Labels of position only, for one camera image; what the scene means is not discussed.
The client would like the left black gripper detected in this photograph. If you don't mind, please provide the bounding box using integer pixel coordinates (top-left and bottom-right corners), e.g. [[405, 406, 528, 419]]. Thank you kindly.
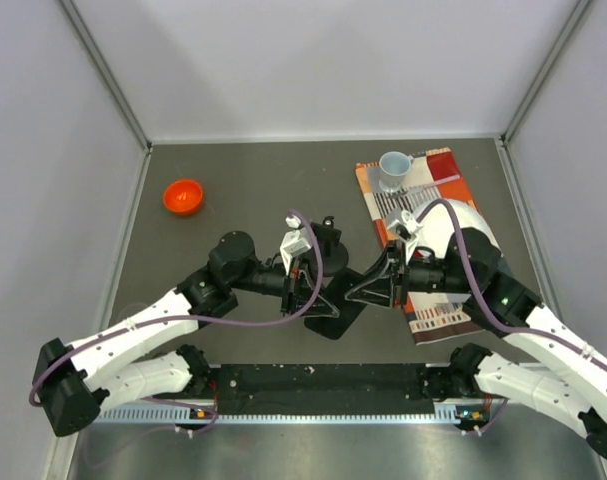
[[230, 252, 340, 318]]

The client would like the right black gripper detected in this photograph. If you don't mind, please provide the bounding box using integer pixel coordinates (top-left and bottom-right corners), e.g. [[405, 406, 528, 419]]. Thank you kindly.
[[345, 239, 475, 309]]

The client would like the black smartphone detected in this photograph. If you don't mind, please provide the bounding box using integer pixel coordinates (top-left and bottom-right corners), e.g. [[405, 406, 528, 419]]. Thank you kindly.
[[304, 268, 366, 340]]

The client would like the black phone stand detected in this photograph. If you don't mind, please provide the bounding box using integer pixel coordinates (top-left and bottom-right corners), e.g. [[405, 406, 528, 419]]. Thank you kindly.
[[311, 216, 349, 278]]

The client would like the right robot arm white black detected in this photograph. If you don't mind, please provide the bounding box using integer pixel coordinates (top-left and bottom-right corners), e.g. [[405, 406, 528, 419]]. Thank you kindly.
[[345, 227, 607, 460]]

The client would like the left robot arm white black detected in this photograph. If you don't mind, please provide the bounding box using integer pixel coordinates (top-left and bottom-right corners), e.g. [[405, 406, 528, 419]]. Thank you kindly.
[[28, 229, 340, 437]]

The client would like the white plate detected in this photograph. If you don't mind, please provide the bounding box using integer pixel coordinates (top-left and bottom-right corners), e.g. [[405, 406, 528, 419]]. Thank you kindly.
[[413, 199, 499, 259]]

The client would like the light blue cup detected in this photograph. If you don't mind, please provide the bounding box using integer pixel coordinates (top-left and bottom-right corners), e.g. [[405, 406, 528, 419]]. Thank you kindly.
[[378, 151, 414, 193]]

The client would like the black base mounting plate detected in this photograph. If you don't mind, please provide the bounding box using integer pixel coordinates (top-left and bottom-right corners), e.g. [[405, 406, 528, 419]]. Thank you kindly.
[[210, 363, 450, 414]]

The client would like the patterned orange placemat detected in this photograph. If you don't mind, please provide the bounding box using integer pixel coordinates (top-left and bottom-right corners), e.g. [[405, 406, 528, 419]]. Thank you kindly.
[[355, 148, 481, 345]]

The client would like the orange bowl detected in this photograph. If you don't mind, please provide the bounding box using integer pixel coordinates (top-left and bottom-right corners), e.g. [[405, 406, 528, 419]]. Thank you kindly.
[[162, 178, 204, 216]]

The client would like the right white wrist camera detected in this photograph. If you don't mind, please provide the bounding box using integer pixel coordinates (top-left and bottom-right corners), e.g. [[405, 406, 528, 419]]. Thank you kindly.
[[384, 208, 423, 255]]

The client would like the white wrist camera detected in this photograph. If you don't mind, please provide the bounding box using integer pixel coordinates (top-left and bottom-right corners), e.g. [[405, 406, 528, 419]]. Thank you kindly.
[[279, 214, 312, 274], [384, 208, 423, 255]]

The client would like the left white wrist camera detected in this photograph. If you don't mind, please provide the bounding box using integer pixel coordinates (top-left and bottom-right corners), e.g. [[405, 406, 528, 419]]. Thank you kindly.
[[279, 214, 312, 274]]

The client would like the grey slotted cable duct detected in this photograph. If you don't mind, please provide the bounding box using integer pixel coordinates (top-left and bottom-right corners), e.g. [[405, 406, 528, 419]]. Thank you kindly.
[[95, 402, 461, 425]]

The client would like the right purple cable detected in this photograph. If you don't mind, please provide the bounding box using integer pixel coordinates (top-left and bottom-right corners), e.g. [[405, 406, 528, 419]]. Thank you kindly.
[[415, 198, 607, 381]]

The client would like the purple cable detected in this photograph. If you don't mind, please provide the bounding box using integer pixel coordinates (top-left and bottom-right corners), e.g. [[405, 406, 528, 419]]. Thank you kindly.
[[28, 208, 325, 407], [415, 198, 607, 381]]

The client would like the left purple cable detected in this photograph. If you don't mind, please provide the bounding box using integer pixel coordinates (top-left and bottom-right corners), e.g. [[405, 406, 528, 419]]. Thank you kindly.
[[28, 208, 325, 407]]

